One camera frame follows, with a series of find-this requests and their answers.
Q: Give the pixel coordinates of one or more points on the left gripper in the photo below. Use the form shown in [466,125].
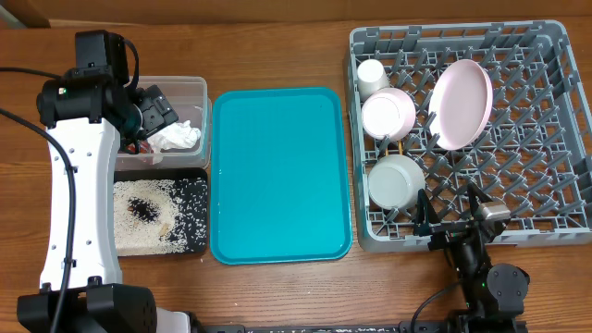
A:
[157,109]

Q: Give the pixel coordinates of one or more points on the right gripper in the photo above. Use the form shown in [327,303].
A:
[425,215]

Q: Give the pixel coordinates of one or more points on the white napkin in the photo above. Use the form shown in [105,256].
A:
[175,136]

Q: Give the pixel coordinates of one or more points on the red snack wrapper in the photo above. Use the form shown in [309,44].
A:
[145,149]

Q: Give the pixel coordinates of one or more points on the grey shallow bowl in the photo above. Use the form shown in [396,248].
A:
[394,182]

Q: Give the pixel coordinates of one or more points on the white round plate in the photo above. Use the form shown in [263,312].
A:
[461,101]

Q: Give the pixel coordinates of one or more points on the pink bowl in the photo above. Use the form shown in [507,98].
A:
[388,114]

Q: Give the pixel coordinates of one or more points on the pale green paper cup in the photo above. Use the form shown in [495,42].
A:
[372,77]

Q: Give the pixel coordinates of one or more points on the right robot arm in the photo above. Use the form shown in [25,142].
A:
[494,294]

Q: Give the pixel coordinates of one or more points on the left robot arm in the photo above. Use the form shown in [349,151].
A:
[88,115]

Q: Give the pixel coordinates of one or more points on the clear plastic storage bin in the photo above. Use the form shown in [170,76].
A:
[188,96]

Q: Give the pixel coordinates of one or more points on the black plastic tray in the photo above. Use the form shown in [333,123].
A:
[189,176]

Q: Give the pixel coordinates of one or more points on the spilled rice pile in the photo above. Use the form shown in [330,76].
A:
[148,222]

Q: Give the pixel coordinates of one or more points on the teal serving tray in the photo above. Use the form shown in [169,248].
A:
[279,177]

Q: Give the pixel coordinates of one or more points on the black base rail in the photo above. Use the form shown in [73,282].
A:
[402,327]

